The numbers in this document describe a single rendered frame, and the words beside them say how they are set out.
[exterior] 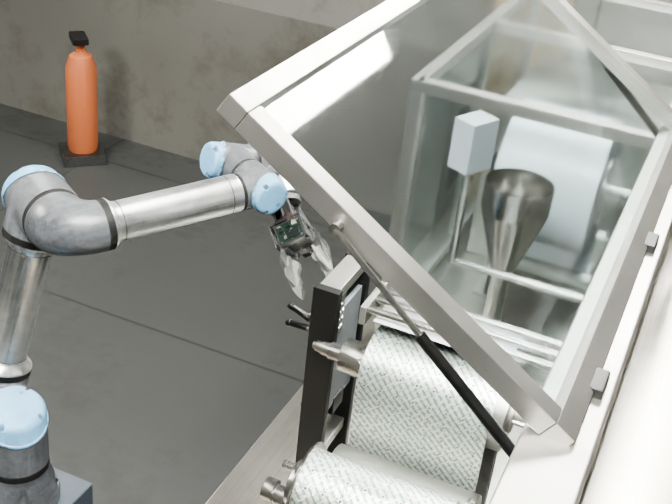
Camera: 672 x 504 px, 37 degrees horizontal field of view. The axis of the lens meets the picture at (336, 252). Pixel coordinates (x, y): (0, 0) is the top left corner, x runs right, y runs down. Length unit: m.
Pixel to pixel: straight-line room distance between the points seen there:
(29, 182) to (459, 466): 0.92
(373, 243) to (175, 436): 2.59
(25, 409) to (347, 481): 0.70
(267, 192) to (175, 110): 3.65
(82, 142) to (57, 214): 3.65
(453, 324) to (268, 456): 1.15
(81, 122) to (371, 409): 3.88
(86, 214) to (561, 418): 0.97
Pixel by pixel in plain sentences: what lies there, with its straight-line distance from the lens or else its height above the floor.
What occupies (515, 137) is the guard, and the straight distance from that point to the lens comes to 1.57.
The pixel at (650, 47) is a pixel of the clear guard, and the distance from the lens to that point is 2.93.
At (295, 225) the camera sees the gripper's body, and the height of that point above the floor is 1.42.
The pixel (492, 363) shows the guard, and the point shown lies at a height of 1.73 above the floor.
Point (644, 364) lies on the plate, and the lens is 1.77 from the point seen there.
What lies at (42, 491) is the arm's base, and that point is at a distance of 2.10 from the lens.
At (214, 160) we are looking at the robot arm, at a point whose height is 1.52.
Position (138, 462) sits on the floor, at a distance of 3.57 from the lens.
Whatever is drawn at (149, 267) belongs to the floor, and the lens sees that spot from 4.60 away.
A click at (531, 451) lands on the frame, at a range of 1.17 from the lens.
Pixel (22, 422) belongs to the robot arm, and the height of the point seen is 1.12.
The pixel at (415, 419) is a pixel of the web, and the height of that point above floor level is 1.31.
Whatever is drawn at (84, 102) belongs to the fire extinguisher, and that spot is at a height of 0.35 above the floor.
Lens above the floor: 2.38
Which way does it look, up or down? 30 degrees down
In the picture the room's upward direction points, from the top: 7 degrees clockwise
